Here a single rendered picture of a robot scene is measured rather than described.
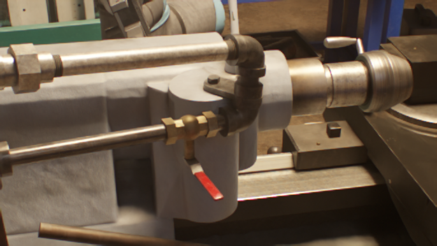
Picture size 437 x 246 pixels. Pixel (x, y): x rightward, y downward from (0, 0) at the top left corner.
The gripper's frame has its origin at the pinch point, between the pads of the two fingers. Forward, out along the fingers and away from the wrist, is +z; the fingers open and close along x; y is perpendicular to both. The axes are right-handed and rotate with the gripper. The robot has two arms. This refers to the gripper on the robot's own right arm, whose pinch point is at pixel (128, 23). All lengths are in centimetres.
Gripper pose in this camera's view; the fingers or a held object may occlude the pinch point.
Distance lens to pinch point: 111.6
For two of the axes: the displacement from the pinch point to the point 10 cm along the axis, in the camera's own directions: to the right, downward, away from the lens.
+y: -9.3, 3.7, 0.0
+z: 1.9, 4.8, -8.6
